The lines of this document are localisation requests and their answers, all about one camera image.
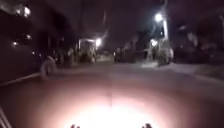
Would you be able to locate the dark car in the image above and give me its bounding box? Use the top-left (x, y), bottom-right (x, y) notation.
top-left (0, 9), bottom-right (58, 87)

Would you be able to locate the grey asphalt road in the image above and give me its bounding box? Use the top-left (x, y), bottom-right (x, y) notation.
top-left (0, 61), bottom-right (224, 128)

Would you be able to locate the street lamp pole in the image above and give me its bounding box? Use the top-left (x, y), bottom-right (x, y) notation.
top-left (153, 0), bottom-right (172, 64)

